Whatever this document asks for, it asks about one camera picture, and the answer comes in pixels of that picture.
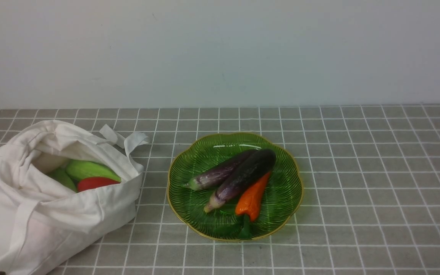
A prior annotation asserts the light green gourd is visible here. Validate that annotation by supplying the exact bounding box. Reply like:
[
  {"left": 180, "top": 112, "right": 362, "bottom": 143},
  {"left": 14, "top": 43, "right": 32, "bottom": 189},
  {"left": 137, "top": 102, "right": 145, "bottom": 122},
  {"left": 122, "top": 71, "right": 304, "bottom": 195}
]
[{"left": 64, "top": 160, "right": 121, "bottom": 182}]

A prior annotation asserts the white cloth bag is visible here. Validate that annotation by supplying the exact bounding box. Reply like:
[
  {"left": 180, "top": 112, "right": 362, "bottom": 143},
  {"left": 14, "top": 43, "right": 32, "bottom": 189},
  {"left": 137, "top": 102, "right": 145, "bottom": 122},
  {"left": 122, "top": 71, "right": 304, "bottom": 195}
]
[{"left": 0, "top": 120, "right": 150, "bottom": 275}]

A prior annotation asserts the green vegetable in bag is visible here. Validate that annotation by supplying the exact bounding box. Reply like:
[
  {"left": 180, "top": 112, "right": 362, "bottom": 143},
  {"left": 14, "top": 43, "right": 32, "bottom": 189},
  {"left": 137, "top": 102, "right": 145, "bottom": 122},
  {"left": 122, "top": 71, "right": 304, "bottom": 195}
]
[{"left": 47, "top": 167, "right": 78, "bottom": 193}]

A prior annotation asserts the purple eggplant rear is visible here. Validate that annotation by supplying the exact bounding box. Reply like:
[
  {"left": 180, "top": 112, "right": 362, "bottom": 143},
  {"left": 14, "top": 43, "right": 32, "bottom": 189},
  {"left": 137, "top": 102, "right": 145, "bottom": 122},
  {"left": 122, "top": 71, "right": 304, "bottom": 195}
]
[{"left": 182, "top": 149, "right": 257, "bottom": 191}]

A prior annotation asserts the dark purple eggplant front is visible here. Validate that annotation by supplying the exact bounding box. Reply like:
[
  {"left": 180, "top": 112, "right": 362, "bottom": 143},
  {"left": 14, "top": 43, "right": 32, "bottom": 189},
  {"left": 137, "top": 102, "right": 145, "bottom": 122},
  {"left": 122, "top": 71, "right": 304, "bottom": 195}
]
[{"left": 203, "top": 149, "right": 277, "bottom": 213}]

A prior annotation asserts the orange pepper green stem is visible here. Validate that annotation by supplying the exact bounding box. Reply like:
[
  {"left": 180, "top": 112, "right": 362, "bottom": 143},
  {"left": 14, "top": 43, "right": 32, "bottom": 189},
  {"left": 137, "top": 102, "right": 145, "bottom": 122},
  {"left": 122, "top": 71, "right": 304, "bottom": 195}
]
[{"left": 235, "top": 171, "right": 271, "bottom": 240}]

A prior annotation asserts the green glass leaf plate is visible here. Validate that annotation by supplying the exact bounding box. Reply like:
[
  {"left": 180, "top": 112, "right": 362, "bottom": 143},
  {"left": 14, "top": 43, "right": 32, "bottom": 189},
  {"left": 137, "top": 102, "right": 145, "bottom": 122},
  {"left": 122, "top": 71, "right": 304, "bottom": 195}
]
[{"left": 166, "top": 132, "right": 304, "bottom": 242}]

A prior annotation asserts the red bell pepper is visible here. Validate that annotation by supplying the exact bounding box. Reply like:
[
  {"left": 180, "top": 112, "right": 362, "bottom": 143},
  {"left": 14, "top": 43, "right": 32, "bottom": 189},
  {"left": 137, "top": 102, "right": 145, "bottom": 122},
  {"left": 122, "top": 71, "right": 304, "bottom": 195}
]
[{"left": 77, "top": 176, "right": 120, "bottom": 192}]

